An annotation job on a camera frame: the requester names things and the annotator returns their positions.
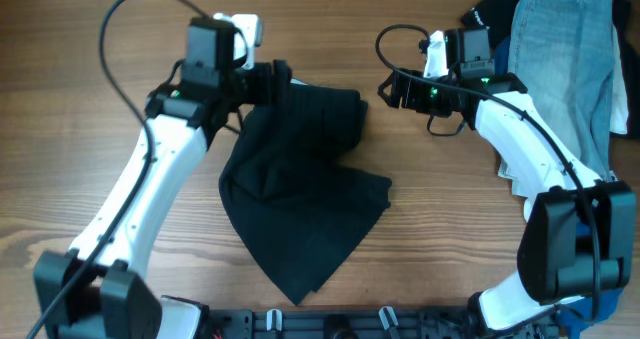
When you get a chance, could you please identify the black shorts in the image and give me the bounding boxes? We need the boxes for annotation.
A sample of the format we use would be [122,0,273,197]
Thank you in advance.
[219,84,392,305]

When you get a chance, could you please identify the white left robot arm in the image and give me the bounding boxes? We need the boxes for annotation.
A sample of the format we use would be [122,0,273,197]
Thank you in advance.
[34,13,291,338]

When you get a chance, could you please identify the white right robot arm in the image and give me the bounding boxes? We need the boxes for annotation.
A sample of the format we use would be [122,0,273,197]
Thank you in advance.
[378,26,636,338]

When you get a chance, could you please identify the light blue denim jeans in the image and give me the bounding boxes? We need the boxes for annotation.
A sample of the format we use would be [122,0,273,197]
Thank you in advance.
[494,0,615,181]

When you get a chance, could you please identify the blue garment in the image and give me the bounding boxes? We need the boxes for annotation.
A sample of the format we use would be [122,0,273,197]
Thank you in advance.
[494,36,623,339]

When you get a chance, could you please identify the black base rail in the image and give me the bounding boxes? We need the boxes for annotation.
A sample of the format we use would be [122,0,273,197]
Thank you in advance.
[204,306,560,339]

